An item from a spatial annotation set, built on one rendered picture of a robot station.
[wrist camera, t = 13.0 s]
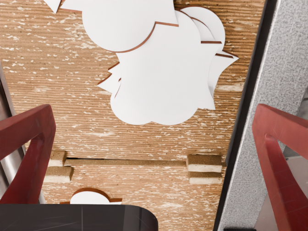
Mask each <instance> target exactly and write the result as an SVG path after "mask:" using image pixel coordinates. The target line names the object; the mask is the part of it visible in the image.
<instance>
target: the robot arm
mask: <svg viewBox="0 0 308 231"><path fill-rule="evenodd" d="M252 131H253V137H254V141H255V146H256V150H257V154H258V159H259V163H260V167H261V170H262V173H263V177H264V181H265V184H266V188H267V191H268V195H269V199H270V202H271V206H272V209H273V212H274V216H275V220H276V223H277V227H278V230H279V231H308V199H307V197H306V196H305V194H304V193H303V191H302V189H301V188H300V186H299V185H298V183H297V182H296V180H295V178H294V176H293V174H292V172H291V170H290V168H289V166H288V163H287V161H286V159H285V157H284V155H283V152H282V150H281V148H280V146H279V144H278V141H277V140H279V141H280V142H282V143H283V144H285V145H286V146H288V147H289V148H291V149H292V150H293V151H295V152H296V153H298V154H299V155H301V156H302V157H304V158H305V159H307V160H308V120H305V119H303V118H300V117H298V116H295V115H292V114H290V113H287V112H284V111H282V110H279V109H277V108H274V107H271V106H269V105H266V104H258V105H257V108H256V111H255V115H254V119H253V123H252ZM55 132H56V123H55V119H54V115H53V111H52V108H51V105H50V104H43V105H40V106H38V107H35V108H33V109H30V110H27V111H25V112H22V113H20V114H17V115H14V116H12V117H9V118H6V119H4V120H1V121H0V161H1V160H2V159H4V158H5V157H6V156H8V155H10V154H11V153H12V152H14V151H15V150H17V149H18V148H20V147H21V146H23V145H24V144H25V143H27V142H28V141H30V140H31V142H30V145H29V147H28V148H27V151H26V153H25V155H24V157H23V159H22V162H21V164H20V166H19V168H18V170H17V173H16V175H15V177H14V179H13V180H12V182H11V184H10V185H9V187H8V189H7V190H6V192H5V193H4V195H3V196H2V198H1V199H0V231H159V224H158V220H157V218H156V217H155V215H154V214H153V213H152V212H150V211H149V210H147V209H145V208H143V207H140V206H136V205H129V204H37V203H38V199H39V196H40V192H41V189H42V185H43V182H44V178H45V174H46V171H47V167H48V164H49V160H50V155H51V151H52V147H53V142H54V138H55Z"/></svg>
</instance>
